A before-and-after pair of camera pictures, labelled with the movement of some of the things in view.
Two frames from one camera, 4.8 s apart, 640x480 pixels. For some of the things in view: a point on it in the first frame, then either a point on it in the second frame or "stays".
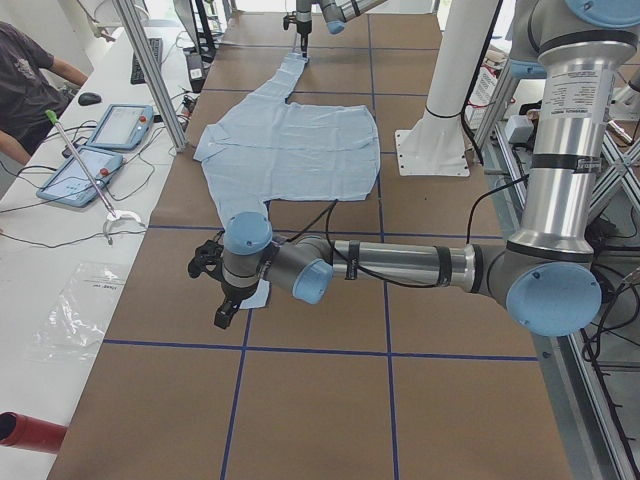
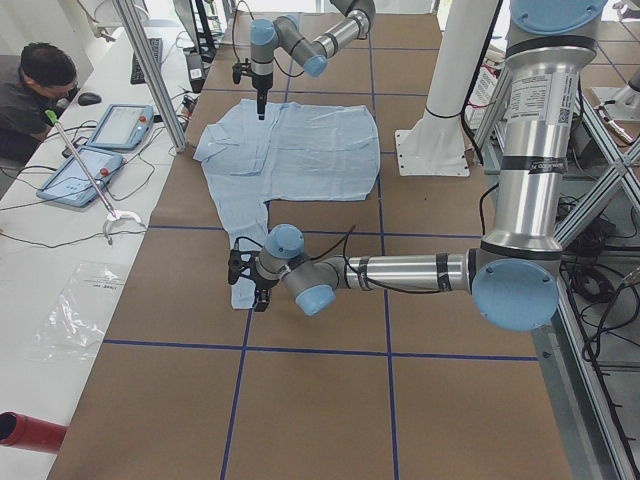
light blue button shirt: x=270 y=149 stays
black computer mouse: x=89 y=98 stays
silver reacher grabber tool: x=112 y=216 stays
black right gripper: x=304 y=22 to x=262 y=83
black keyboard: x=136 y=76 stays
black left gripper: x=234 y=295 to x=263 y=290
